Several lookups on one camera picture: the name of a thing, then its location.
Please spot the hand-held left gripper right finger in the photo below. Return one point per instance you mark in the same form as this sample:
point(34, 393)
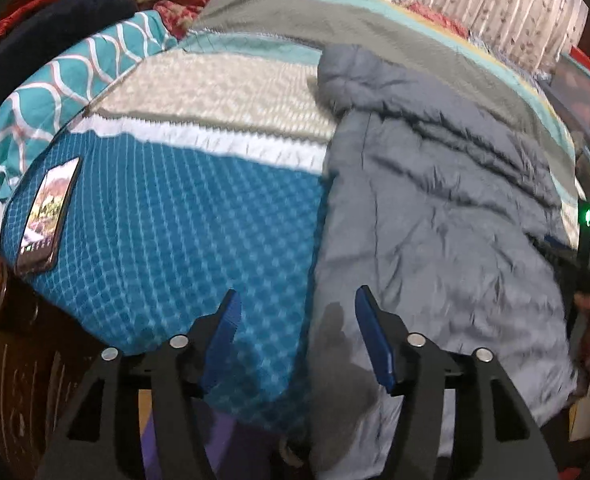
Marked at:
point(375, 340)

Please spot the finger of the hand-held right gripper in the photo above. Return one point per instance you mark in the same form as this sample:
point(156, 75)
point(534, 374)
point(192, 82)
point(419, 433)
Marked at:
point(565, 257)

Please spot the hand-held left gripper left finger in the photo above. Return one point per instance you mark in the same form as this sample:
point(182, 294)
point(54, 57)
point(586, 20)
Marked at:
point(222, 340)

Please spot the grey jacket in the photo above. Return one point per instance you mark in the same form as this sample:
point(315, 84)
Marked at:
point(435, 220)

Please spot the purple garment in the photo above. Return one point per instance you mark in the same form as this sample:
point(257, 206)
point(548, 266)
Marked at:
point(220, 440)

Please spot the striped patchwork bedspread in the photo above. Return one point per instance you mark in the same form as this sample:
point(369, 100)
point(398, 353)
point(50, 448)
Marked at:
point(185, 225)

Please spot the dark red-edged box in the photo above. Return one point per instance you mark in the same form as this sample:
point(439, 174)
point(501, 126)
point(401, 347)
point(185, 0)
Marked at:
point(580, 95)

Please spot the wooden bed side board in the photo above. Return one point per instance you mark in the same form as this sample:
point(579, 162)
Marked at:
point(25, 360)

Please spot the smartphone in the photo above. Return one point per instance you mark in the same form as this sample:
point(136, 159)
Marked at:
point(47, 215)

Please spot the teal wave-pattern pillow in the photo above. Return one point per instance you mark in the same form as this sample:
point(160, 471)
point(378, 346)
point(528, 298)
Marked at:
point(65, 85)

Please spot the dark navy cloth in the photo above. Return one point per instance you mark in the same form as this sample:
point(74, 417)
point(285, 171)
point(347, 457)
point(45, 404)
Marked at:
point(35, 40)

